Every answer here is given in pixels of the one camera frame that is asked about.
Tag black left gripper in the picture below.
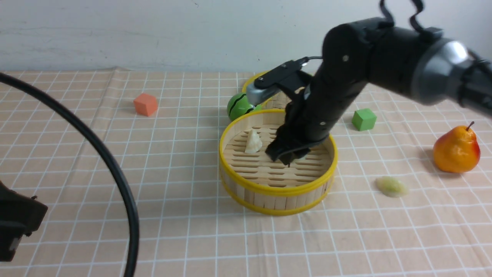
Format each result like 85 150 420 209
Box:
0 182 48 262

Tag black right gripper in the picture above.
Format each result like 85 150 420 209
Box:
265 81 356 167

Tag green dumpling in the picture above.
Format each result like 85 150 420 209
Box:
375 176 409 198

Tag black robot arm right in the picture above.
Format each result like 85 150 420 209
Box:
247 0 491 165

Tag bamboo steamer tray yellow rim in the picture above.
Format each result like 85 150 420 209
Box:
218 109 339 216

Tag woven bamboo steamer lid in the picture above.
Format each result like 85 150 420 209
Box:
227 64 320 119

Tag green toy watermelon ball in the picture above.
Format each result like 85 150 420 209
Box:
226 93 263 121

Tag green foam cube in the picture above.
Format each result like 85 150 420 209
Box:
352 108 377 131

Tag peach checkered tablecloth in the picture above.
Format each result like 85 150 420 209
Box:
0 68 492 277

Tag orange foam cube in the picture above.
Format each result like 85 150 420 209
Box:
133 93 158 117

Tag orange yellow toy pear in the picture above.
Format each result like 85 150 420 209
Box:
433 121 481 174

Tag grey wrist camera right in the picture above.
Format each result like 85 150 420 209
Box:
246 58 314 106

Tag black cable left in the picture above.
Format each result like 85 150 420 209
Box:
0 72 140 277

